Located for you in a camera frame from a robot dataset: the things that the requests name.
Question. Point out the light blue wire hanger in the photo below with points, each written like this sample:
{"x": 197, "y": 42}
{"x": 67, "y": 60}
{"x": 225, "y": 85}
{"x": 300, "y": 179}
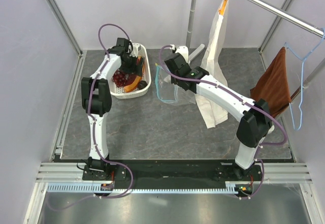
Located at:
{"x": 301, "y": 77}

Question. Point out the red grape bunch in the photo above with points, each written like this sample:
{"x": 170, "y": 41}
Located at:
{"x": 121, "y": 79}

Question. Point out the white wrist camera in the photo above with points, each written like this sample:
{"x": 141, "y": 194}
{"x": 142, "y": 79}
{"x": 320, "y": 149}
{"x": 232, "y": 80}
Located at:
{"x": 136, "y": 50}
{"x": 183, "y": 50}

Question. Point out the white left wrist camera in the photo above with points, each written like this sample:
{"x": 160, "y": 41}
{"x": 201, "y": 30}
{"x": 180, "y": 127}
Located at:
{"x": 136, "y": 50}

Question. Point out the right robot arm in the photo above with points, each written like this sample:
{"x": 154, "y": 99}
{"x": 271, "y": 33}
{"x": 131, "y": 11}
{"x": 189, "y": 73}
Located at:
{"x": 253, "y": 117}

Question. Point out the brown towel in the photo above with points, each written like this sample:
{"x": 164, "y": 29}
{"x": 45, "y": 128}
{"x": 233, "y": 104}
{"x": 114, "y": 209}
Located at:
{"x": 273, "y": 85}

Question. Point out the slotted cable duct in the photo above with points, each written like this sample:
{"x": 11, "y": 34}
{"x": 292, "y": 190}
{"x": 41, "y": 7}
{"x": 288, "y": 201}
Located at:
{"x": 101, "y": 188}

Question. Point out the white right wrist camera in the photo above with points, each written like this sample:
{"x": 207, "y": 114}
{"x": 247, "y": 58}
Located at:
{"x": 183, "y": 50}

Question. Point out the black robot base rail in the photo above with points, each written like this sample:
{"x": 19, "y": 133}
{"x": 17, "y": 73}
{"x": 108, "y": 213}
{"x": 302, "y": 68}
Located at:
{"x": 170, "y": 173}

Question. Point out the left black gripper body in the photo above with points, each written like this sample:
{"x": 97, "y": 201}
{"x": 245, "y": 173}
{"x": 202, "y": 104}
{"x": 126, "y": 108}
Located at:
{"x": 130, "y": 67}

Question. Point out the orange clothes hanger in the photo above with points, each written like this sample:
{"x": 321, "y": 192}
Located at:
{"x": 223, "y": 7}

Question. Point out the silver garment rack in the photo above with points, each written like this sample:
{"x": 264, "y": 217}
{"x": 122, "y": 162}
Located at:
{"x": 281, "y": 14}

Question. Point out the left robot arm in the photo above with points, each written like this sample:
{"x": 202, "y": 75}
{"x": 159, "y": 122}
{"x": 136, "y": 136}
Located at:
{"x": 97, "y": 99}

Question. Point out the white perforated plastic basket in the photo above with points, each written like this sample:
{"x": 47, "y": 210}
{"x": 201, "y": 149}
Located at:
{"x": 119, "y": 92}

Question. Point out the white cloth bag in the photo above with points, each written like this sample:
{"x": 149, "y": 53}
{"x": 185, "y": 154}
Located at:
{"x": 212, "y": 113}

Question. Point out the dark brown round fruit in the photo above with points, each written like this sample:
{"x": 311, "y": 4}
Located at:
{"x": 142, "y": 84}

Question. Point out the clear zip top bag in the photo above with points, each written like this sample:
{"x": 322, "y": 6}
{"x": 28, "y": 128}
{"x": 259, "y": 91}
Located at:
{"x": 170, "y": 93}

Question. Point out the orange papaya slice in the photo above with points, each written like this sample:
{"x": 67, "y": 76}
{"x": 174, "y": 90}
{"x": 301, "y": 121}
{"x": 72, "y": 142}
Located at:
{"x": 138, "y": 73}

